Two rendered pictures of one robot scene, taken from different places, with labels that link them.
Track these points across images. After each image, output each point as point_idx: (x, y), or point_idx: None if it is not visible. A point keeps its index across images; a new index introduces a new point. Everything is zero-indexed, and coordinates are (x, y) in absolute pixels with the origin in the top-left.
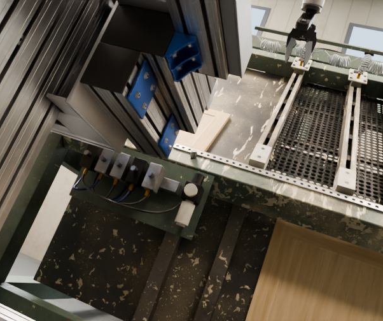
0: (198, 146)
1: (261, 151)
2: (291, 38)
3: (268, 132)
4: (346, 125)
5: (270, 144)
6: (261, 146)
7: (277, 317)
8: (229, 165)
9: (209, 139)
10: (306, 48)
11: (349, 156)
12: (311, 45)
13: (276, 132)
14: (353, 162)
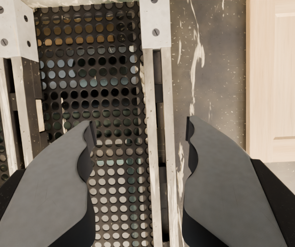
0: (263, 16)
1: (155, 21)
2: (282, 240)
3: (163, 105)
4: None
5: (148, 54)
6: (160, 39)
7: None
8: None
9: (254, 50)
10: (69, 185)
11: (13, 107)
12: (9, 217)
13: (149, 109)
14: (2, 86)
